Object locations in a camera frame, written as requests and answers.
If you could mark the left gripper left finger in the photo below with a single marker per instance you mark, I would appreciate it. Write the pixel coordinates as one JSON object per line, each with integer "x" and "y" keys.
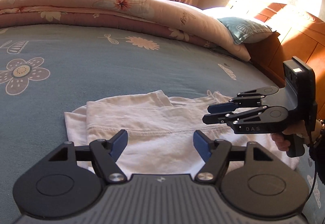
{"x": 70, "y": 179}

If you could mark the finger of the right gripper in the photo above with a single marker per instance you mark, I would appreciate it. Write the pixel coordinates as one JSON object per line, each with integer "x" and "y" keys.
{"x": 262, "y": 114}
{"x": 251, "y": 98}

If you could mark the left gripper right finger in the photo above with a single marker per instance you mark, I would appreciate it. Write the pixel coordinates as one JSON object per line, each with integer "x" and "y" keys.
{"x": 250, "y": 179}

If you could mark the white long sleeve shirt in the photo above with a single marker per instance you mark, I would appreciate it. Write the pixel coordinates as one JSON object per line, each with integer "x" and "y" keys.
{"x": 160, "y": 131}

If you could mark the black fuzzy sleeve forearm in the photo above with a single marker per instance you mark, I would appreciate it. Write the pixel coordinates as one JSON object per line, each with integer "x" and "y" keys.
{"x": 317, "y": 150}

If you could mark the wooden headboard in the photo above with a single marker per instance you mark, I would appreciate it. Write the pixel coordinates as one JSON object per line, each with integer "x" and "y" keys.
{"x": 296, "y": 33}

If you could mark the blue grey pillow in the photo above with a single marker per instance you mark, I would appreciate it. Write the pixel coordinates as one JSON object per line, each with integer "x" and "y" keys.
{"x": 244, "y": 29}

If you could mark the blue floral bed sheet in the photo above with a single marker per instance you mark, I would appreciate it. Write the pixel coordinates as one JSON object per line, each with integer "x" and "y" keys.
{"x": 49, "y": 70}

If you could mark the pink floral folded quilt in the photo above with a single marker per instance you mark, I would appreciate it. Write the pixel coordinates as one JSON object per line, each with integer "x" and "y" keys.
{"x": 165, "y": 18}

